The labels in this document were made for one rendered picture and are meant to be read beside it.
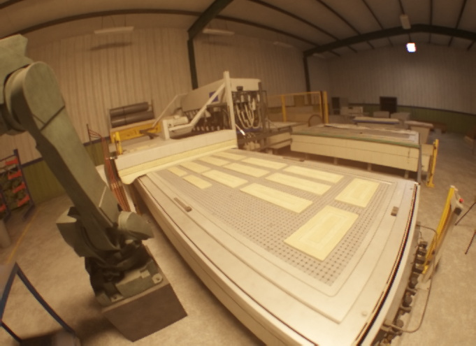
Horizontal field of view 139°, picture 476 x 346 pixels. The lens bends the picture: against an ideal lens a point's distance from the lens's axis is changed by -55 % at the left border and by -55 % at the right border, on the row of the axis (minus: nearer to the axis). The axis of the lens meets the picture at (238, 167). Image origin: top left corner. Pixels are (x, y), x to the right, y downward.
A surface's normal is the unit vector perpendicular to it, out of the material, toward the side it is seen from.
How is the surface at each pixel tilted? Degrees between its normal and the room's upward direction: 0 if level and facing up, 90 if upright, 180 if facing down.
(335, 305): 0
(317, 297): 0
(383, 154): 90
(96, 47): 90
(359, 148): 90
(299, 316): 0
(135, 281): 90
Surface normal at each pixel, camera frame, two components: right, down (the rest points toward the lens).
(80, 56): 0.61, 0.17
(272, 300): -0.11, -0.95
